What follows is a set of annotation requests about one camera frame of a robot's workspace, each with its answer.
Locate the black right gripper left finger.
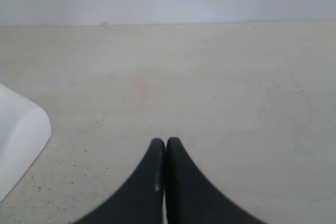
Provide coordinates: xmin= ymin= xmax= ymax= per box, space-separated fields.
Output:
xmin=76 ymin=138 xmax=165 ymax=224

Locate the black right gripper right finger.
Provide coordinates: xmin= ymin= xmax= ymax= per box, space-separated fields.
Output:
xmin=164 ymin=137 xmax=263 ymax=223

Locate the white mannequin head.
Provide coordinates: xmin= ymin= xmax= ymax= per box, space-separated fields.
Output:
xmin=1 ymin=85 xmax=51 ymax=200

